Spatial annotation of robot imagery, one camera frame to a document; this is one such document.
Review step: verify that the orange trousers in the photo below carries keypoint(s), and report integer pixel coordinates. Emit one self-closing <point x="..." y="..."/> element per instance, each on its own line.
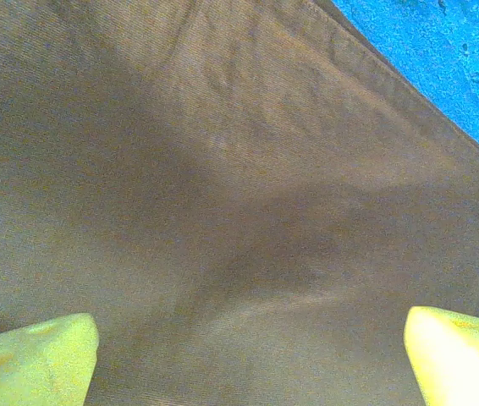
<point x="222" y="169"/>

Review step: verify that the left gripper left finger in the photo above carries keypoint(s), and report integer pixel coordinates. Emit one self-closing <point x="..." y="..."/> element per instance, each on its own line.
<point x="32" y="363"/>

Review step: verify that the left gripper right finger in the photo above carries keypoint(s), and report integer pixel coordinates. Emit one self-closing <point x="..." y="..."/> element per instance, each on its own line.
<point x="459" y="363"/>

